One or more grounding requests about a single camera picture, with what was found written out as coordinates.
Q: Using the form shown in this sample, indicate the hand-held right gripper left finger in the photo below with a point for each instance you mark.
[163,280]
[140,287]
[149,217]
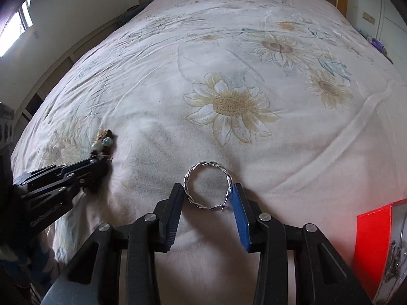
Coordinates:
[173,216]

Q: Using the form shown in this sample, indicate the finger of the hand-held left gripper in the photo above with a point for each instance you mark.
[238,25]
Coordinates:
[63,171]
[82,186]

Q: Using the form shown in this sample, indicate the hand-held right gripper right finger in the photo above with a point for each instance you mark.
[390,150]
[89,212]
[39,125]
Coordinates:
[240,219]

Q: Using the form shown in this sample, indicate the twisted silver hoop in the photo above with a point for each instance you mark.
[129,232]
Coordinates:
[203,164]

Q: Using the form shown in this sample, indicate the red box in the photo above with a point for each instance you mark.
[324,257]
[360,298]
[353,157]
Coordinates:
[372,238]

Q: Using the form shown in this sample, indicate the person's left forearm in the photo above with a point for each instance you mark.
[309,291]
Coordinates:
[35,260]

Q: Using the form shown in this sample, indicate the floral bedspread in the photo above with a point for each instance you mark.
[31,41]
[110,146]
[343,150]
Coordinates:
[254,165]

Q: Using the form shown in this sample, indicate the window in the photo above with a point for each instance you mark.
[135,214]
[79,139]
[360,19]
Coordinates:
[22,22]

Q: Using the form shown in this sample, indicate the dark bag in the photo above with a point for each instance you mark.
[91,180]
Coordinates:
[130,14]

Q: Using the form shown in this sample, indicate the purple object on nightstand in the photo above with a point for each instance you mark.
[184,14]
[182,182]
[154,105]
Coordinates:
[387,55]

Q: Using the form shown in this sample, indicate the purple item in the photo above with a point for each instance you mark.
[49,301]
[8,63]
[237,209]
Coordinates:
[378,43]

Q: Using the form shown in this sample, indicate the white wardrobe doors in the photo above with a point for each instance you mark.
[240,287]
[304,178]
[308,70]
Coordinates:
[392,3]

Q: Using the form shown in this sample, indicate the beige wall switch plate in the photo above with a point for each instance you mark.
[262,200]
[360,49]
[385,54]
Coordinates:
[368,17]

